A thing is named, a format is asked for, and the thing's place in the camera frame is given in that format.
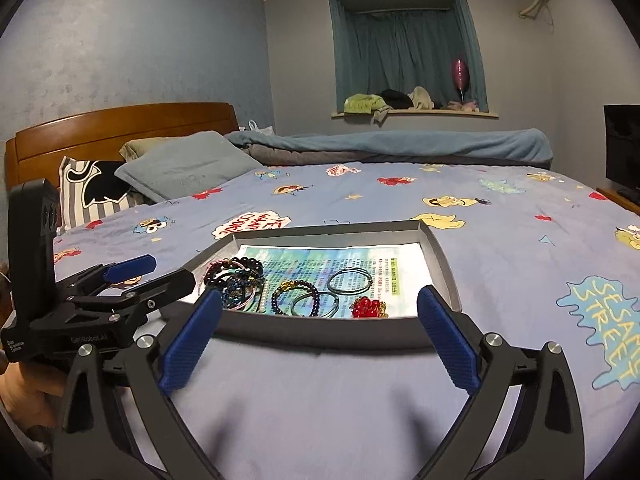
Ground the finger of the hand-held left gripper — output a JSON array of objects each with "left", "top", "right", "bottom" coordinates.
[
  {"left": 75, "top": 269, "right": 197, "bottom": 319},
  {"left": 57, "top": 254, "right": 157, "bottom": 300}
]

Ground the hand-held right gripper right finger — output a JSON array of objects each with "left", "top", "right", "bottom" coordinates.
[{"left": 417, "top": 285, "right": 586, "bottom": 480}]

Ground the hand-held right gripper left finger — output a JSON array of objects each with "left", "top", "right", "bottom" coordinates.
[{"left": 52, "top": 290, "right": 223, "bottom": 480}]

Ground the large black bead bracelet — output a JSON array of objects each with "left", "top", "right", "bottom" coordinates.
[{"left": 217, "top": 256, "right": 264, "bottom": 286}]

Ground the grey cardboard tray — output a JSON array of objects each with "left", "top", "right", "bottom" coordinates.
[{"left": 160, "top": 219, "right": 463, "bottom": 352}]

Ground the silver bangle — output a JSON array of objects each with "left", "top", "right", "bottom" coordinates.
[{"left": 327, "top": 269, "right": 375, "bottom": 295}]

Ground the person's left hand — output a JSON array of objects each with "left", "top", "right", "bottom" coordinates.
[{"left": 0, "top": 355, "right": 68, "bottom": 433}]

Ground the striped pillow with black print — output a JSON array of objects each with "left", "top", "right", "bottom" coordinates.
[{"left": 57, "top": 156, "right": 146, "bottom": 233}]

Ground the blue cartoon printed bed sheet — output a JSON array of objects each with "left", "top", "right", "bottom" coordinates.
[{"left": 50, "top": 160, "right": 640, "bottom": 480}]

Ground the blue-grey pillow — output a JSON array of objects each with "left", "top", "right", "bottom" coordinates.
[{"left": 114, "top": 131, "right": 261, "bottom": 201}]

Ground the olive pillow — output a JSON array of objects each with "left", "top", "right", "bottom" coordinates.
[{"left": 120, "top": 136, "right": 176, "bottom": 161}]

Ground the wooden headboard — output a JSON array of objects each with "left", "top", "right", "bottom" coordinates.
[{"left": 5, "top": 102, "right": 240, "bottom": 191}]

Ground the blue-green printed paper sheet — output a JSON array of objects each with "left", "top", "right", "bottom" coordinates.
[{"left": 200, "top": 242, "right": 433, "bottom": 320}]

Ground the grey blanket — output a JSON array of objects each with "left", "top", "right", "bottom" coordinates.
[{"left": 247, "top": 144, "right": 361, "bottom": 166}]

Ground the blue blanket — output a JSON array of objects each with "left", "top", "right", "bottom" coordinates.
[{"left": 225, "top": 127, "right": 553, "bottom": 168}]

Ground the wooden stand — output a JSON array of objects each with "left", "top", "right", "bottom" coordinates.
[{"left": 596, "top": 186, "right": 640, "bottom": 217}]

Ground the beige cloth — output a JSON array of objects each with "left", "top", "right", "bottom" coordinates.
[{"left": 407, "top": 86, "right": 435, "bottom": 110}]

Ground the black cloth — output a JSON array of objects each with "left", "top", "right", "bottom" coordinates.
[{"left": 380, "top": 88, "right": 415, "bottom": 109}]

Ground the green cloth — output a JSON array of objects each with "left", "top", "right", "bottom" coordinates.
[{"left": 342, "top": 93, "right": 386, "bottom": 113}]

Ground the black monitor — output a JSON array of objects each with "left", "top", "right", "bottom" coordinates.
[{"left": 603, "top": 104, "right": 640, "bottom": 206}]

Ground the pink balloon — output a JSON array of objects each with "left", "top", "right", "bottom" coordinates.
[{"left": 451, "top": 57, "right": 471, "bottom": 103}]

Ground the teal curtain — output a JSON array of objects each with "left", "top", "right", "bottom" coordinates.
[{"left": 328, "top": 0, "right": 488, "bottom": 111}]

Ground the blue bead bracelet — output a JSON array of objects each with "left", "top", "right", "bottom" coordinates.
[{"left": 222, "top": 284, "right": 253, "bottom": 309}]

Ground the pile of dark bead bracelets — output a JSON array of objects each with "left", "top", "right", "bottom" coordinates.
[{"left": 202, "top": 260, "right": 266, "bottom": 312}]

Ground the red bead bracelet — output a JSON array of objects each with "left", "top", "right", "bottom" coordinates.
[{"left": 350, "top": 297, "right": 389, "bottom": 320}]

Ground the dark purple bead bracelet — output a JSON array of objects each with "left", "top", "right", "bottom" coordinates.
[{"left": 272, "top": 280, "right": 321, "bottom": 316}]

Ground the air conditioner hose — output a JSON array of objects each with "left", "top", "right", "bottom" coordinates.
[{"left": 519, "top": 0, "right": 557, "bottom": 20}]

